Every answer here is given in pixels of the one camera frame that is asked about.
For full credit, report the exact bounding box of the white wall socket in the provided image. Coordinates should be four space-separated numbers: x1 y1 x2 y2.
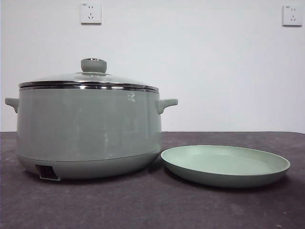
282 4 305 27
80 3 102 25

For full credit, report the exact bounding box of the green round plate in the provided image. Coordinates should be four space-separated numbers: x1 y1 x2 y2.
160 144 291 187

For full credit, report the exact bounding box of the green electric steamer pot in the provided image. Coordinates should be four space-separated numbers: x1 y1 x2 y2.
5 86 179 182

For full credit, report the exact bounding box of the glass lid with green knob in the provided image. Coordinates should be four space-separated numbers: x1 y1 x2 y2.
19 58 160 92

